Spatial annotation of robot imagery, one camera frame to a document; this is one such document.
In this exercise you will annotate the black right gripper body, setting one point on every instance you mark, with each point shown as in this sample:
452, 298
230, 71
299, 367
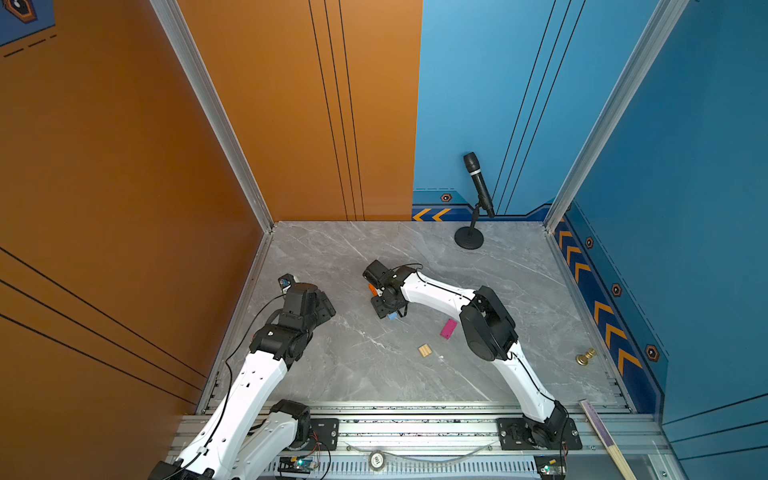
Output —
382, 304

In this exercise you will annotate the small wooden building block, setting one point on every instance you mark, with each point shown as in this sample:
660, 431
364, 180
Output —
425, 350

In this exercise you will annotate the pink building block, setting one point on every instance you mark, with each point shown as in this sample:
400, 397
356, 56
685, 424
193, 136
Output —
448, 329

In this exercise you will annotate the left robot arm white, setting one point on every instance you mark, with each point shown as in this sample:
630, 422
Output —
228, 446

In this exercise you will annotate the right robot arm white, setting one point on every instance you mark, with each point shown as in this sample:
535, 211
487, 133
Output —
490, 333

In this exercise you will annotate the black microphone stand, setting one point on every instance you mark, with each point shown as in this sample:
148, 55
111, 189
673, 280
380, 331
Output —
469, 237

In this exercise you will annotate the black microphone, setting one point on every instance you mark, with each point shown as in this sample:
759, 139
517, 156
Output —
473, 167

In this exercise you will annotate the round silver disc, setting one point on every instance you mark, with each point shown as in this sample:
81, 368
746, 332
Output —
377, 460

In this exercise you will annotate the left green circuit board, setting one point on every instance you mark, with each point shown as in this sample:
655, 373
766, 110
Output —
296, 467

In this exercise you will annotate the green circuit board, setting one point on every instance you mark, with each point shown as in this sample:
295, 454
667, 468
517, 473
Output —
550, 468
296, 467

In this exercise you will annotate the brass bell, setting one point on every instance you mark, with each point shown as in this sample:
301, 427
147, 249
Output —
585, 358

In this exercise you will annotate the right green circuit board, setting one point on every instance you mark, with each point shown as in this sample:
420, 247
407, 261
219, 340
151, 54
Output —
550, 468

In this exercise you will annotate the folded hand fan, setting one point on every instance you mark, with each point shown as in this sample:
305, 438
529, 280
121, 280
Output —
607, 440

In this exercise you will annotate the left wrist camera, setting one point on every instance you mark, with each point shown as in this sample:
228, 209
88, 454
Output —
286, 281

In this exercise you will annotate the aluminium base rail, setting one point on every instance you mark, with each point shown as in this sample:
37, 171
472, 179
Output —
460, 441

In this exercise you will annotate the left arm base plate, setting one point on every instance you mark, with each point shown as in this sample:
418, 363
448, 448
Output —
316, 430

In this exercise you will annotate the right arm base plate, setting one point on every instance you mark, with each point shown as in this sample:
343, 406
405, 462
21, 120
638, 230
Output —
520, 434

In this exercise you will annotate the aluminium corner post left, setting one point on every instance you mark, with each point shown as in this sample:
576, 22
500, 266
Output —
179, 35

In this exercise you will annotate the aluminium corner post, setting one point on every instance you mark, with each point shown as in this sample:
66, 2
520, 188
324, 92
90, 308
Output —
654, 36
179, 35

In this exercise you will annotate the aluminium corner post right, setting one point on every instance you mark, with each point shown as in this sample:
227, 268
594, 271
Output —
654, 36

